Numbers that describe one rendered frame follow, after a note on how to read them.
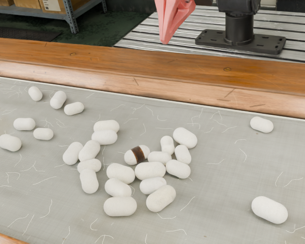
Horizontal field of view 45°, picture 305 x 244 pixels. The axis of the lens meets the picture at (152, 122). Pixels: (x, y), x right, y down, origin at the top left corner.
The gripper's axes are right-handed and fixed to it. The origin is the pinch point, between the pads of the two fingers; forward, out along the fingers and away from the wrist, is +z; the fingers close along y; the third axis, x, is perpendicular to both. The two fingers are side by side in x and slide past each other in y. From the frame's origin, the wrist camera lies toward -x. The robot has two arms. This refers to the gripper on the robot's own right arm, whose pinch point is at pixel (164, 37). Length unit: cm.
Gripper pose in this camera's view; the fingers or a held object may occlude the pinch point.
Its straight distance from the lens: 52.3
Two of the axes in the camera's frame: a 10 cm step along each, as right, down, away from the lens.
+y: 9.1, 1.5, -3.9
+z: -2.2, 9.7, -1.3
